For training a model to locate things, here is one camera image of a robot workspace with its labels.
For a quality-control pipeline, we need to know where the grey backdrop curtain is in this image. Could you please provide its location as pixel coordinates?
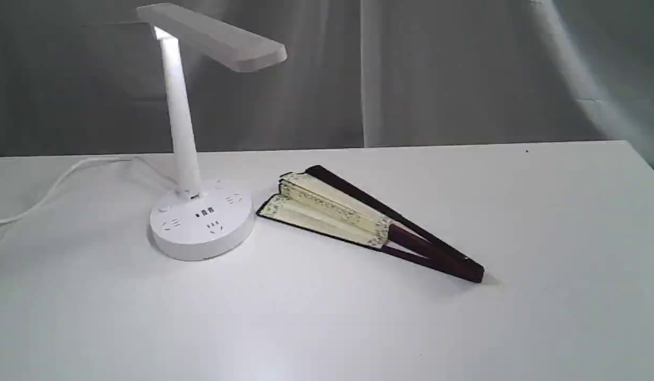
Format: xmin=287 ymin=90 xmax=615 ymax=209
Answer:
xmin=0 ymin=1 xmax=654 ymax=162

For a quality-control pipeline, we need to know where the white desk lamp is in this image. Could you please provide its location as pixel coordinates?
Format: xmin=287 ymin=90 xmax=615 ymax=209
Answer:
xmin=136 ymin=3 xmax=288 ymax=262

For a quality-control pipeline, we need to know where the white lamp power cable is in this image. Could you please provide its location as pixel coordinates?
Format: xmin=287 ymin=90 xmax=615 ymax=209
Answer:
xmin=0 ymin=155 xmax=178 ymax=227

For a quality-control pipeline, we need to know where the cream folding paper fan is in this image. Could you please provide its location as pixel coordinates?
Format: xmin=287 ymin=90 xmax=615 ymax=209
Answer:
xmin=256 ymin=166 xmax=485 ymax=284

